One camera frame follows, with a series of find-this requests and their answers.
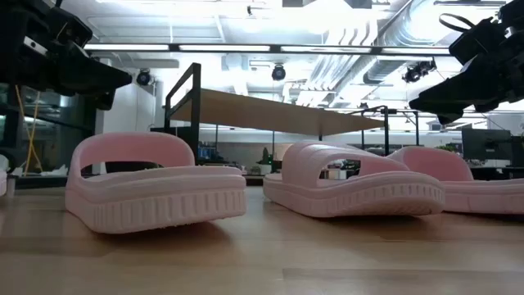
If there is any small plant in white pot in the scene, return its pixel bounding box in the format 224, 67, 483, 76
256, 147, 274, 176

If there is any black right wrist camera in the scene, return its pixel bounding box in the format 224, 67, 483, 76
449, 16, 508, 66

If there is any black ceiling spotlight cluster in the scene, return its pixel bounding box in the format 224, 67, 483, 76
401, 58, 438, 84

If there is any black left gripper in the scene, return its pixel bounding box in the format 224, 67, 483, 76
0, 0, 133, 111

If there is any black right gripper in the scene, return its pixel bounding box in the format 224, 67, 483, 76
409, 0, 524, 126

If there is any wooden shelf with black frame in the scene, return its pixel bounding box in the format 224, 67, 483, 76
165, 62, 391, 165

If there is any white crumpled paper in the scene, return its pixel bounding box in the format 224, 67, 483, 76
39, 164, 69, 178

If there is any black computer monitor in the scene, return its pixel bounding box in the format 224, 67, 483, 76
509, 134, 524, 167
461, 128, 513, 161

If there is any black aluminium rig frame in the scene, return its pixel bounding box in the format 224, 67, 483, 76
16, 175, 265, 190

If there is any yellow cable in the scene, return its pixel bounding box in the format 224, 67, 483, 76
15, 84, 43, 176

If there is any black bar with light strips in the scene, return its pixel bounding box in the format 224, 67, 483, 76
84, 43, 451, 57

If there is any silver ventilation duct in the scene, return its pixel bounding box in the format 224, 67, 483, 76
362, 0, 455, 85

